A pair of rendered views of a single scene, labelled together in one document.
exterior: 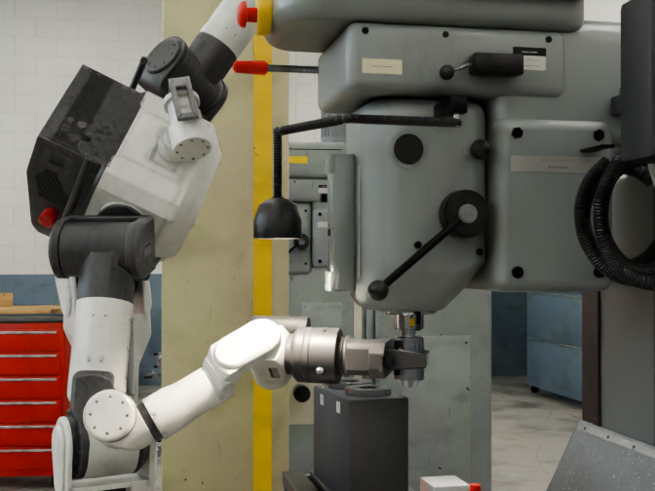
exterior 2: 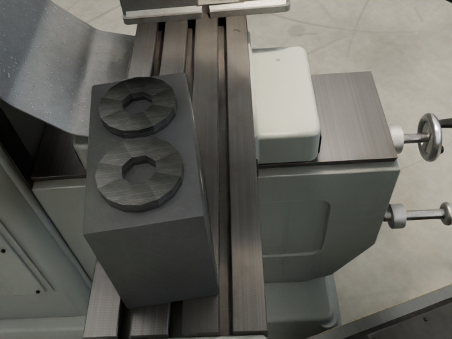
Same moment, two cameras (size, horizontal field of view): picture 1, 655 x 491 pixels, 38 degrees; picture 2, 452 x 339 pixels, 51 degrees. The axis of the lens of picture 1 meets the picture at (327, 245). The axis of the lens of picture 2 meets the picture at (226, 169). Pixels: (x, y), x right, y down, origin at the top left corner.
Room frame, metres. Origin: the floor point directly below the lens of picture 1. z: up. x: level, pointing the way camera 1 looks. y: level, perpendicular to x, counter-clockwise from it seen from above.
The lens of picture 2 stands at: (2.21, 0.12, 1.51)
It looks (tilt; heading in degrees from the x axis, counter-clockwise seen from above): 51 degrees down; 196
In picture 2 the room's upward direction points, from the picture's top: 7 degrees counter-clockwise
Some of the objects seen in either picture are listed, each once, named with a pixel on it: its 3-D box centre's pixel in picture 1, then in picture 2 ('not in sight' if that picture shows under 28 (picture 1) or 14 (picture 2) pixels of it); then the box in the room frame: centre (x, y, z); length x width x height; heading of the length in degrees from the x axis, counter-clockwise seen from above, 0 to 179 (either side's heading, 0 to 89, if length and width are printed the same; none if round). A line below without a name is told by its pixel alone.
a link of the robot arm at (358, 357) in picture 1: (351, 358); not in sight; (1.51, -0.04, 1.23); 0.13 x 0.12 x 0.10; 169
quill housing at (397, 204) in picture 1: (411, 207); not in sight; (1.49, -0.13, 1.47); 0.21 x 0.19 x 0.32; 12
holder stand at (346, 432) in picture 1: (359, 434); (155, 187); (1.89, -0.06, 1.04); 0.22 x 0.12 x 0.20; 19
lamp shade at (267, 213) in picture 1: (277, 217); not in sight; (1.42, 0.07, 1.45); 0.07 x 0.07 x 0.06
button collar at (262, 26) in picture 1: (262, 15); not in sight; (1.44, 0.10, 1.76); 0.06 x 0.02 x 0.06; 12
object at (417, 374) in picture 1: (408, 360); not in sight; (1.49, -0.13, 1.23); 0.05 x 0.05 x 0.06
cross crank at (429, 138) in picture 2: not in sight; (413, 138); (1.39, 0.36, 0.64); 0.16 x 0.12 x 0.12; 102
